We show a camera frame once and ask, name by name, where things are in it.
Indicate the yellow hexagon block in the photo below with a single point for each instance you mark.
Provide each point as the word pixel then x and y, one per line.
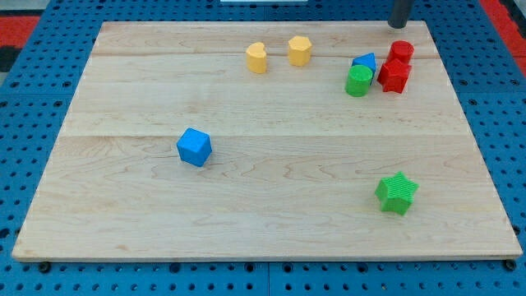
pixel 299 50

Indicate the wooden board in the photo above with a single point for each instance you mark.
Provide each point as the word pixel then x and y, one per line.
pixel 295 160

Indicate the blue cube block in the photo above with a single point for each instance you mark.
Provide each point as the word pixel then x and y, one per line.
pixel 194 147

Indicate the yellow heart block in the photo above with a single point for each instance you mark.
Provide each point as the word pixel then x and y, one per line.
pixel 256 58

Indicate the green cylinder block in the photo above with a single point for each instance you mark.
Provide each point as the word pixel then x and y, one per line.
pixel 358 80

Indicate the blue triangle block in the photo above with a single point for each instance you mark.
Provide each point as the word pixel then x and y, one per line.
pixel 366 60

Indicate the green star block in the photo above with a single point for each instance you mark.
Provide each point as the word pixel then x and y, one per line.
pixel 396 193

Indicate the red star block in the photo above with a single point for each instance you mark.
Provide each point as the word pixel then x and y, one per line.
pixel 394 75

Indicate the red cylinder block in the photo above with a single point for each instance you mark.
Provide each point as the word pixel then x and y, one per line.
pixel 400 50

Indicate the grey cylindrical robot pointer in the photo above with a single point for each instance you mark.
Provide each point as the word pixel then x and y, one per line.
pixel 400 13

